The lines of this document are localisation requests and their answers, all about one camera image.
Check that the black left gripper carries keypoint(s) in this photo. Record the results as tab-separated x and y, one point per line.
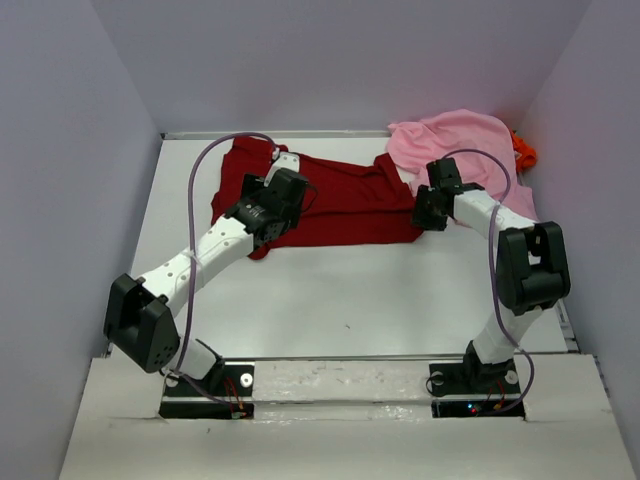
252	188

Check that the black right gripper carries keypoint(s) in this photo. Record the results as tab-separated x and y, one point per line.
421	217

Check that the pink t shirt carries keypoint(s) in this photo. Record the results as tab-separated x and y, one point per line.
480	144

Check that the dark red t shirt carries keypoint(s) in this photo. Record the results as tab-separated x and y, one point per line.
351	205

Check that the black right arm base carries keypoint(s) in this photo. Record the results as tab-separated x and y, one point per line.
475	395

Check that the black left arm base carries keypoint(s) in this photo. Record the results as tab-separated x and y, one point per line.
226	394

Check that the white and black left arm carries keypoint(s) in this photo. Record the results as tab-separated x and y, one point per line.
141	312

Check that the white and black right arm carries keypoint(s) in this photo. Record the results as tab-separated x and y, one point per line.
528	271

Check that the orange cloth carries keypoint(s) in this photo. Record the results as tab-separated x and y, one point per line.
525	155

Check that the white cardboard front cover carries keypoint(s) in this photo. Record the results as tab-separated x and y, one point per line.
346	420

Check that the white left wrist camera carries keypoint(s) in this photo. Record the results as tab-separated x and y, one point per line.
285	160

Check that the white back table rail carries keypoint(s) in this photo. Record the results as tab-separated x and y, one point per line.
277	134

